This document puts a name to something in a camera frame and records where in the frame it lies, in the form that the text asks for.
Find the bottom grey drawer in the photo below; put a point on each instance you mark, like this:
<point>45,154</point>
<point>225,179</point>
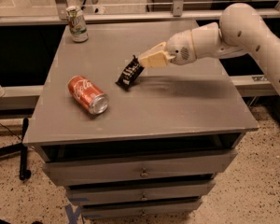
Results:
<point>141,208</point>

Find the top grey drawer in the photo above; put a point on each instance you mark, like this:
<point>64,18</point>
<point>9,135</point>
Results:
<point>74,173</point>

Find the grey metal railing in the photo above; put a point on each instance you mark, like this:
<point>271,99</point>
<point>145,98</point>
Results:
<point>48,12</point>

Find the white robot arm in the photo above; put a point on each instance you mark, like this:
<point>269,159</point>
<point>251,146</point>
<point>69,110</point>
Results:
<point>249,192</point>

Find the red coke can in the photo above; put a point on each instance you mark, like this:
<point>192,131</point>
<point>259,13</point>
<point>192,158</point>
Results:
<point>88,95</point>

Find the black rxbar chocolate wrapper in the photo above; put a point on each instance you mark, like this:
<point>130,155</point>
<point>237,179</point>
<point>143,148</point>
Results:
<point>129,74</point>

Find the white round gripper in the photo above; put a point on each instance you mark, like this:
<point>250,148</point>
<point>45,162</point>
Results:
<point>179,48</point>

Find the grey drawer cabinet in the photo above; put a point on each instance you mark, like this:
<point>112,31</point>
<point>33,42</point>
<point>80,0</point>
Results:
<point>170,110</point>

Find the grey drawer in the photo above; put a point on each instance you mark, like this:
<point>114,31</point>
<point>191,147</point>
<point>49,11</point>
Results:
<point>141,208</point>
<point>74,173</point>
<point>147,192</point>

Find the green white soda can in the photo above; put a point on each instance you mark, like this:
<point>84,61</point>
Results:
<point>77,24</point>

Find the black tripod leg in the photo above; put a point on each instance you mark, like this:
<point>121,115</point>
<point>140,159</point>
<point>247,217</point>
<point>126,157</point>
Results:
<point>24,173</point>

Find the middle grey drawer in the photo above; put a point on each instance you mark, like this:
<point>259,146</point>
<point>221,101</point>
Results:
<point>147,192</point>

